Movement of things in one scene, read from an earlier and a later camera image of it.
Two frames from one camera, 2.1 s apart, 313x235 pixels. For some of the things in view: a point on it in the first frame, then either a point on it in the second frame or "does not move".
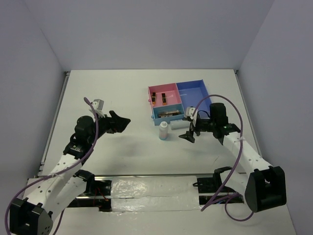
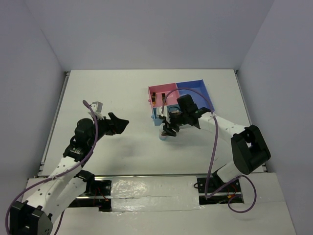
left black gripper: [117, 123] does not move
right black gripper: [189, 134] -> [169, 120]
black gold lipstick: [153, 98] does not move
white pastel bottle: [163, 130] does not move
